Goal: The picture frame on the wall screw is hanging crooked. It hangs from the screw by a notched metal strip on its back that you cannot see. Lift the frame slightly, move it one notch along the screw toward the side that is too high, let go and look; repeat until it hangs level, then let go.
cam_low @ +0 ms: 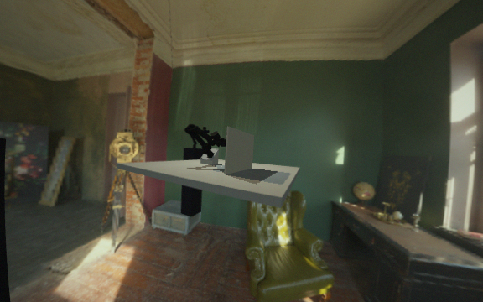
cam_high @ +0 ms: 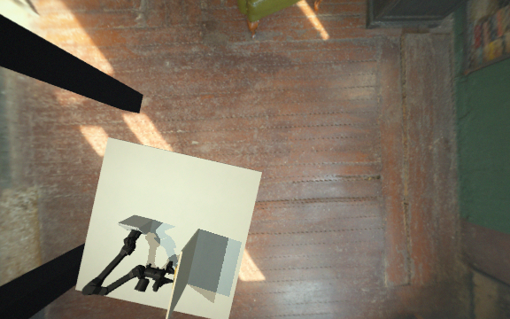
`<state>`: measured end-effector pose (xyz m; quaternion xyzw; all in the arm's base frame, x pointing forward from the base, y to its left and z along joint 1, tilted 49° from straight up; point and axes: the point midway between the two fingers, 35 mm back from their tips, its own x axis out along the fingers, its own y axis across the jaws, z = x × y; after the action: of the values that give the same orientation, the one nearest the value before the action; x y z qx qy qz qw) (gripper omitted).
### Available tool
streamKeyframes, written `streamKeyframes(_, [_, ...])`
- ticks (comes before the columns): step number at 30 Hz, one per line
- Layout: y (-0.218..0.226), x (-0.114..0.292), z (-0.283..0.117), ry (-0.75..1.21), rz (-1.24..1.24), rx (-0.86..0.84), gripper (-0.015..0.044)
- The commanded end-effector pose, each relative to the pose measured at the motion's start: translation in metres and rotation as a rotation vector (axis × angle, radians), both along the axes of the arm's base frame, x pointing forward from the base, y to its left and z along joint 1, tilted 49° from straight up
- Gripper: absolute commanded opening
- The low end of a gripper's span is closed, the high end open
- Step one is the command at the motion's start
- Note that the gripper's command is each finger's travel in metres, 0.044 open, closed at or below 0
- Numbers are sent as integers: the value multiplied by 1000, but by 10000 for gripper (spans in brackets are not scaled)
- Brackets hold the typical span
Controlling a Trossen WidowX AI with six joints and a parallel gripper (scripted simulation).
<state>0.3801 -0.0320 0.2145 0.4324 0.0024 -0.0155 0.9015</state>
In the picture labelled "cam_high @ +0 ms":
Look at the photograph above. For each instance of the cream wall panel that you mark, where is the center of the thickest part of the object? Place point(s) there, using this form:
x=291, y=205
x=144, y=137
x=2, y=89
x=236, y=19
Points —
x=182, y=273

